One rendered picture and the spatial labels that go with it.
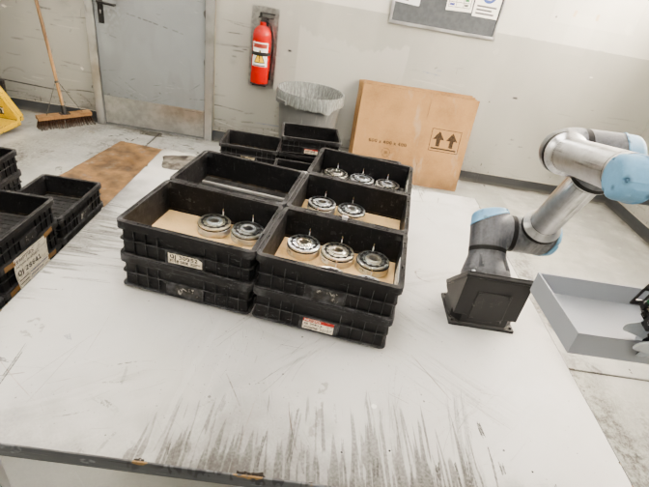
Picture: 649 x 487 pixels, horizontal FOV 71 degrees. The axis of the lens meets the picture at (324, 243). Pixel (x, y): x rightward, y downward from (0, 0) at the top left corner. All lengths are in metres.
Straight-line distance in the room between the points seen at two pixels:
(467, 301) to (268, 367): 0.64
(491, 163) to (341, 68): 1.70
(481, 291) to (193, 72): 3.52
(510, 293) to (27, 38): 4.51
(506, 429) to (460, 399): 0.13
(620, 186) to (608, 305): 0.44
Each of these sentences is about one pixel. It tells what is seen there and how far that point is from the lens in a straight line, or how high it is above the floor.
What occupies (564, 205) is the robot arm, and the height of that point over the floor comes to 1.15.
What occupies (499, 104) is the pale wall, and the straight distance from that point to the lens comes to 4.53.
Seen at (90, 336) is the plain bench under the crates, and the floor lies 0.70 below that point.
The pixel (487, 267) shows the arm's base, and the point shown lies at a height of 0.90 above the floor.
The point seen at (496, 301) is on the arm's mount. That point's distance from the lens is 1.48.
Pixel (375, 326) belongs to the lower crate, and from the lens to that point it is 1.27.
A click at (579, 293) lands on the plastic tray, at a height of 1.06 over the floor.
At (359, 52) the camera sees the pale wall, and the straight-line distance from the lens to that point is 4.23.
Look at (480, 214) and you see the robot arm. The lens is 1.52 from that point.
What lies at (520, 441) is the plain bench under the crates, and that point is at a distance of 1.28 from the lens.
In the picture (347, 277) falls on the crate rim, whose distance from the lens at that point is 1.17.
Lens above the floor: 1.60
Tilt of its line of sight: 32 degrees down
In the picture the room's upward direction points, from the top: 10 degrees clockwise
